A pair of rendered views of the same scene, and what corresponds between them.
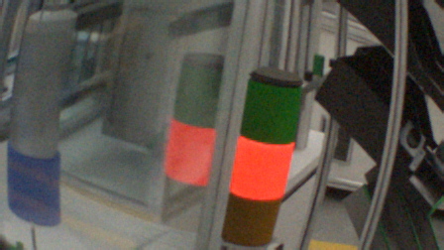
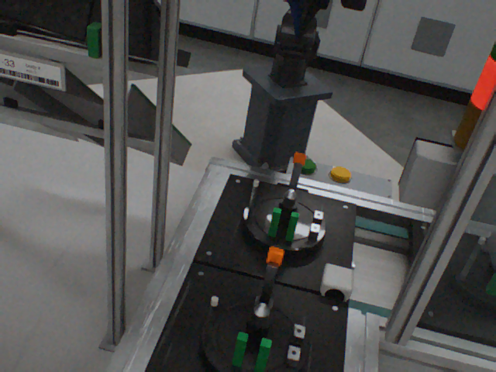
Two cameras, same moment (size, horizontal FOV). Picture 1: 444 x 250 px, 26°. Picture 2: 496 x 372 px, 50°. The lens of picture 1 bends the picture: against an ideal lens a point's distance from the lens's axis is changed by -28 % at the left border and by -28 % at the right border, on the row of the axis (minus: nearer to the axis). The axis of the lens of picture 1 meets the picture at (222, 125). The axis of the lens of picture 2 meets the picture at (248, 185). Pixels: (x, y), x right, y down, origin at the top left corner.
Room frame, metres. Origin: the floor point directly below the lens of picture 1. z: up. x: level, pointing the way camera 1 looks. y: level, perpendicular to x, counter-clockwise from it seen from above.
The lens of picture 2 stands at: (1.40, 0.45, 1.54)
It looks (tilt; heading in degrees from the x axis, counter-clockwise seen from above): 36 degrees down; 259
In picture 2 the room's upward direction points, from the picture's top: 10 degrees clockwise
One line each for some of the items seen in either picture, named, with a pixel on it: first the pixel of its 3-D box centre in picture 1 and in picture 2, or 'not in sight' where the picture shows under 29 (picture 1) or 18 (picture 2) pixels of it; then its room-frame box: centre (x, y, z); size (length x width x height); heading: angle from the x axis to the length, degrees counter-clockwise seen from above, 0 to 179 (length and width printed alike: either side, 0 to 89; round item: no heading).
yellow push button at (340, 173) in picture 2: not in sight; (340, 175); (1.06, -0.39, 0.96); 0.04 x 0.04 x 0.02
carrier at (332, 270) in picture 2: not in sight; (287, 209); (1.20, -0.21, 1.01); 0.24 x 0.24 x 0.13; 73
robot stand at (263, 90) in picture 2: not in sight; (279, 120); (1.15, -0.59, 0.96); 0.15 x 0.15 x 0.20; 24
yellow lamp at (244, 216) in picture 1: (251, 216); (483, 125); (1.06, -0.04, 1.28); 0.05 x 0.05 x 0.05
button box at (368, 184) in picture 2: not in sight; (336, 188); (1.06, -0.39, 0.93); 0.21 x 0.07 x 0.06; 163
